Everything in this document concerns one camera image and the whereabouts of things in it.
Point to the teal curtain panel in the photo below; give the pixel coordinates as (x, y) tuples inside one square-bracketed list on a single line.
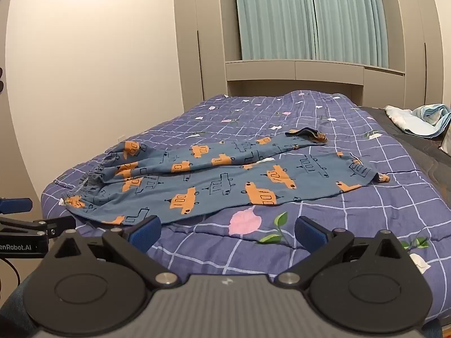
[(348, 17), (274, 14)]

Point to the purple checked floral blanket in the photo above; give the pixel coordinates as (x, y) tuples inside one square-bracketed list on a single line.
[(267, 116)]

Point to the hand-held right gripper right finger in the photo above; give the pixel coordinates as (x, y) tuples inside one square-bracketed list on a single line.
[(309, 234)]

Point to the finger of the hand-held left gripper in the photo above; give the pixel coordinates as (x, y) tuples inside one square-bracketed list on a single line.
[(58, 225), (16, 205)]

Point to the blue pants with orange print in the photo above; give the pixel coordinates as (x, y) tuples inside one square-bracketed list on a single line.
[(211, 183)]

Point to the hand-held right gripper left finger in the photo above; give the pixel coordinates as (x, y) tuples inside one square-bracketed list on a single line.
[(146, 232)]

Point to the white and blue cloth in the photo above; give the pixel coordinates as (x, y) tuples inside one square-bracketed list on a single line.
[(419, 118)]

